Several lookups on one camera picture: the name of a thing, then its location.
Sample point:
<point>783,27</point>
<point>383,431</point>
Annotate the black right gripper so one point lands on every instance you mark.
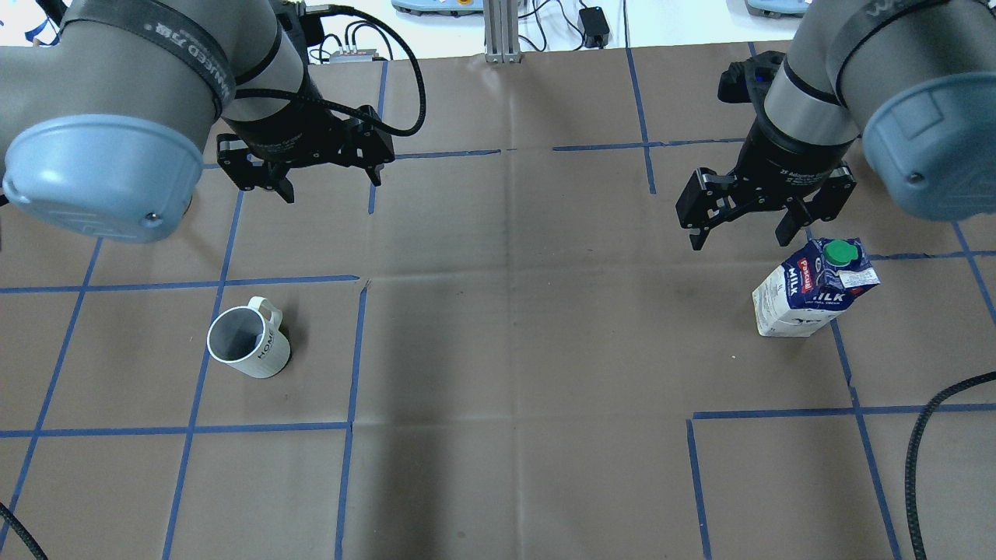
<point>778,166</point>

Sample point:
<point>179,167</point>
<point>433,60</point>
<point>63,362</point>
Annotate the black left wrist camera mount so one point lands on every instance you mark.
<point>302,29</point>

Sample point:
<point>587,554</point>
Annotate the white ceramic mug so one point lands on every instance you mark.
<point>248,338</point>

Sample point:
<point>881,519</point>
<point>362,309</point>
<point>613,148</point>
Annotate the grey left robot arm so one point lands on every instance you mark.
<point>103,133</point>

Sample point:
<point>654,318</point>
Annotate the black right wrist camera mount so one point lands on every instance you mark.
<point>749,81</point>

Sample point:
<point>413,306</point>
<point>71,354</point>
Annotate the grey usb hub box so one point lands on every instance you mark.
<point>354,56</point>

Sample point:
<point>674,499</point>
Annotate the blue white milk carton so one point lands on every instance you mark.
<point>812,287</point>

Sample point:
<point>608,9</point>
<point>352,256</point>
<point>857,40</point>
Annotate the aluminium profile post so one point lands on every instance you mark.
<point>501,32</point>

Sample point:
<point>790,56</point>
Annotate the brown paper table mat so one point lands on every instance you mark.
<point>506,351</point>

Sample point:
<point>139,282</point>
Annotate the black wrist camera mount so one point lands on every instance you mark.
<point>302,29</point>
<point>749,81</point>

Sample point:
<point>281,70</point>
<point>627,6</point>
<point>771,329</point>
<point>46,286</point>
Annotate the black power adapter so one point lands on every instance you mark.
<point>594,27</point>

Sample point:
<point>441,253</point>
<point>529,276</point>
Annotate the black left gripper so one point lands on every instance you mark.
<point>292,124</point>

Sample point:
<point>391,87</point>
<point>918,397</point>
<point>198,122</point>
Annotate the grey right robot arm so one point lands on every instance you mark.
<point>914,81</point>

